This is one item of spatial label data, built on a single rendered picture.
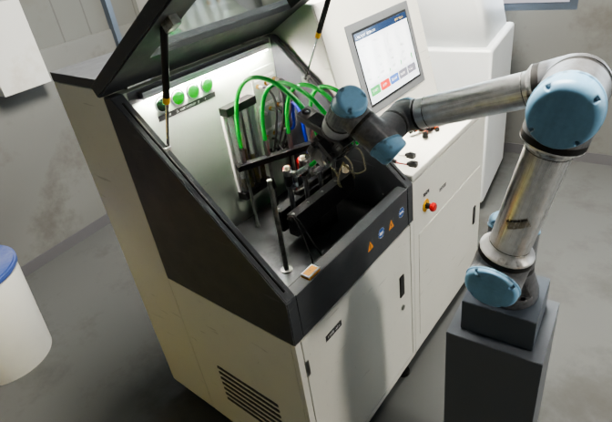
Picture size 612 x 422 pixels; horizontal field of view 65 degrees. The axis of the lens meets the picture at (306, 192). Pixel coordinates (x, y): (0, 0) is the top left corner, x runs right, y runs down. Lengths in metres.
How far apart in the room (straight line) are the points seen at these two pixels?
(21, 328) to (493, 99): 2.40
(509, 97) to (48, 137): 3.00
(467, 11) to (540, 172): 2.01
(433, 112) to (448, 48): 1.83
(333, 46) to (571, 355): 1.68
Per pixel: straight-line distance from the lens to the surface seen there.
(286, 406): 1.70
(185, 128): 1.59
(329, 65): 1.73
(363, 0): 1.96
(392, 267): 1.77
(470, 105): 1.10
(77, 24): 3.66
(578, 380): 2.42
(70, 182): 3.68
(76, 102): 1.63
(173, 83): 1.51
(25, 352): 2.87
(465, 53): 2.91
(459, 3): 2.90
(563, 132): 0.90
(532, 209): 1.01
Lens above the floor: 1.82
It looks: 30 degrees down
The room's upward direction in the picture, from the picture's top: 9 degrees counter-clockwise
